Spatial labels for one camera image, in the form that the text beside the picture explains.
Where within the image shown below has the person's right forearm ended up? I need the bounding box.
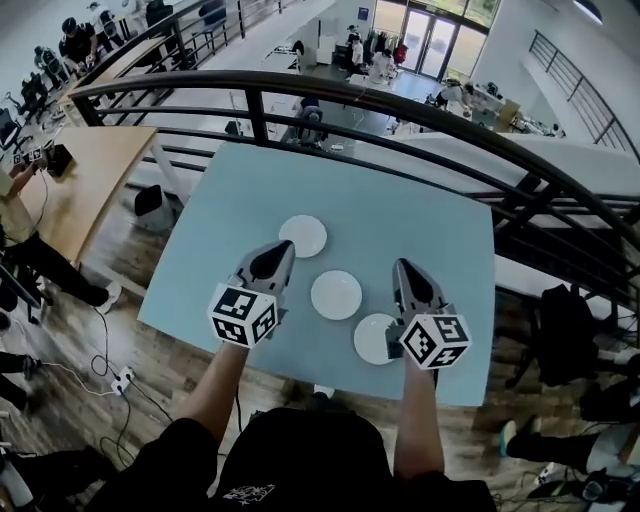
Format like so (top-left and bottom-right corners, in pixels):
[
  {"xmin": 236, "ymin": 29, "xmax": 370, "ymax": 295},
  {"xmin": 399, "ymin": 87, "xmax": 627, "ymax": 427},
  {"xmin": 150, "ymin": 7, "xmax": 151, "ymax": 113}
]
[{"xmin": 393, "ymin": 362, "xmax": 446, "ymax": 481}]

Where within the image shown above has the white floor cable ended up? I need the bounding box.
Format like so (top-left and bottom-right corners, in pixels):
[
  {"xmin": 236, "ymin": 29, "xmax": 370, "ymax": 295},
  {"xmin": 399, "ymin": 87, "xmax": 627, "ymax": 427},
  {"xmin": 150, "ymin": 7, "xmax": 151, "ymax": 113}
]
[{"xmin": 27, "ymin": 358, "xmax": 117, "ymax": 397}]

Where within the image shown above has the white power strip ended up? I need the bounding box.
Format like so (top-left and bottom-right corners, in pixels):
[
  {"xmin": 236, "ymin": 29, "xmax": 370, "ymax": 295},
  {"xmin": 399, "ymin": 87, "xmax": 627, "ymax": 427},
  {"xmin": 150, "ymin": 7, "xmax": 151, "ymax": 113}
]
[{"xmin": 110, "ymin": 366, "xmax": 136, "ymax": 396}]

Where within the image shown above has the black metal railing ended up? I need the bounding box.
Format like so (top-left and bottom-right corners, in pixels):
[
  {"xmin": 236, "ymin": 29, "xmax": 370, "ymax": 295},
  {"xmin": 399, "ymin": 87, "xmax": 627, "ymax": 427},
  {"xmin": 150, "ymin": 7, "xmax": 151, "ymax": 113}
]
[
  {"xmin": 74, "ymin": 0, "xmax": 301, "ymax": 86},
  {"xmin": 67, "ymin": 69, "xmax": 640, "ymax": 311},
  {"xmin": 528, "ymin": 29, "xmax": 640, "ymax": 164}
]

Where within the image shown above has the clothes rack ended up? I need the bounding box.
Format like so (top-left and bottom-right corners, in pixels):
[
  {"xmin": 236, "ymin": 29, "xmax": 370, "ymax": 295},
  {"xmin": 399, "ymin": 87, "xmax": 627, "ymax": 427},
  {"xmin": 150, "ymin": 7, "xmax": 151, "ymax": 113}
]
[{"xmin": 364, "ymin": 28, "xmax": 410, "ymax": 66}]

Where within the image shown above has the black floor cable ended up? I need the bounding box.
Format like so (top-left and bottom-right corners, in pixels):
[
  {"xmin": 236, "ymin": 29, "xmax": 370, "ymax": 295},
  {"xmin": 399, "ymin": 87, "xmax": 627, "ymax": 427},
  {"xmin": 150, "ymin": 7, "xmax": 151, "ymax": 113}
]
[{"xmin": 89, "ymin": 305, "xmax": 176, "ymax": 471}]

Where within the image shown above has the small black box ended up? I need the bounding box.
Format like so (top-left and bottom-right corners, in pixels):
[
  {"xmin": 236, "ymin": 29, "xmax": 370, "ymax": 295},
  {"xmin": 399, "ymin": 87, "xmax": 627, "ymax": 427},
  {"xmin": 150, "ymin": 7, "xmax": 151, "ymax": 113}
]
[{"xmin": 45, "ymin": 143, "xmax": 76, "ymax": 178}]

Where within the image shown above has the black office chair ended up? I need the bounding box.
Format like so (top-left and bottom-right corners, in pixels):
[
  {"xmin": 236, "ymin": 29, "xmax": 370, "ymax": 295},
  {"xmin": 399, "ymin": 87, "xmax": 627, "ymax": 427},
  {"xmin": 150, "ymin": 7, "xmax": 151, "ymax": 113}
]
[{"xmin": 504, "ymin": 283, "xmax": 601, "ymax": 391}]

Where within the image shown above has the person's black t-shirt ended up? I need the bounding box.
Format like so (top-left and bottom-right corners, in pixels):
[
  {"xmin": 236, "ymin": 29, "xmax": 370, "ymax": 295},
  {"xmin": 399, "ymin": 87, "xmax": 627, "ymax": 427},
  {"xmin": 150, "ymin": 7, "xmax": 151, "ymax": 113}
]
[{"xmin": 87, "ymin": 407, "xmax": 499, "ymax": 512}]

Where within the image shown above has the person's left forearm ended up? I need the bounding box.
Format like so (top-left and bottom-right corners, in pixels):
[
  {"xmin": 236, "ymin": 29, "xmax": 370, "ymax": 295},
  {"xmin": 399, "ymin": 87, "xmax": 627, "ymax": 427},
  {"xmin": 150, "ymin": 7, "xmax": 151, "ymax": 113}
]
[{"xmin": 172, "ymin": 342, "xmax": 251, "ymax": 444}]

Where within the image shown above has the white bin with black liner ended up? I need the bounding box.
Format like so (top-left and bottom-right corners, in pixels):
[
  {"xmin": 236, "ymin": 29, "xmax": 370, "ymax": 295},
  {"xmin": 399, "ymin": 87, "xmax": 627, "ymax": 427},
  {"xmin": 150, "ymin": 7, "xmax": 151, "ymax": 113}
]
[{"xmin": 133, "ymin": 184, "xmax": 177, "ymax": 232}]

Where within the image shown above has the white plate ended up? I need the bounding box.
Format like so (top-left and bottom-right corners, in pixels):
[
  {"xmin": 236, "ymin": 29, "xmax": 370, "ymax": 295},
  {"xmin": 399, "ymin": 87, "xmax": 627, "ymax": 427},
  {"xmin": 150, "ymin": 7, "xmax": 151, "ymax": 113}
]
[
  {"xmin": 310, "ymin": 270, "xmax": 363, "ymax": 321},
  {"xmin": 353, "ymin": 313, "xmax": 401, "ymax": 366},
  {"xmin": 278, "ymin": 214, "xmax": 329, "ymax": 260}
]

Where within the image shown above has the light wooden desk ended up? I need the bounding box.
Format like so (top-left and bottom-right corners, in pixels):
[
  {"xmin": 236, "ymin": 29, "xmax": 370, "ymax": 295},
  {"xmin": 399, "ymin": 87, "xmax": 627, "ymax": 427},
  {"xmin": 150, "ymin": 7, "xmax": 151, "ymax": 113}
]
[
  {"xmin": 9, "ymin": 124, "xmax": 190, "ymax": 301},
  {"xmin": 57, "ymin": 37, "xmax": 166, "ymax": 104}
]

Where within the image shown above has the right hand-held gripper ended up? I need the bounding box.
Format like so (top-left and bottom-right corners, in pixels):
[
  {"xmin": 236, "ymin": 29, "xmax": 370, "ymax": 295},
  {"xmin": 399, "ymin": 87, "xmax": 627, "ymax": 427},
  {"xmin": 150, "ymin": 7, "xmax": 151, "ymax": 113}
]
[{"xmin": 384, "ymin": 257, "xmax": 474, "ymax": 371}]

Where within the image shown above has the large glass window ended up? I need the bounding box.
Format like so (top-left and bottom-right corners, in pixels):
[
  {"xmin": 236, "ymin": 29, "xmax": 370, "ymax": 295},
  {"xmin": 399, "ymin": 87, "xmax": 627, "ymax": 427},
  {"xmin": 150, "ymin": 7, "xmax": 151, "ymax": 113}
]
[{"xmin": 372, "ymin": 0, "xmax": 501, "ymax": 84}]

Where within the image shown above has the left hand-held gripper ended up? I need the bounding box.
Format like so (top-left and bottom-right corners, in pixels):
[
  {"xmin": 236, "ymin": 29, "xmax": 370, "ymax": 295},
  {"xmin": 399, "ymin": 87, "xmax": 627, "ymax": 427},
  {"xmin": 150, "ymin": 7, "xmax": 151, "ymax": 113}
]
[{"xmin": 207, "ymin": 240, "xmax": 298, "ymax": 349}]

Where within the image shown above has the dome ceiling lamp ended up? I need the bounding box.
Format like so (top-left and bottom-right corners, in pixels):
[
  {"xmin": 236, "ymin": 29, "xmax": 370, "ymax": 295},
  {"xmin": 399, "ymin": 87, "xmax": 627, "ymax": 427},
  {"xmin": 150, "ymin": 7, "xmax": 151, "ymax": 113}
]
[{"xmin": 572, "ymin": 0, "xmax": 604, "ymax": 25}]

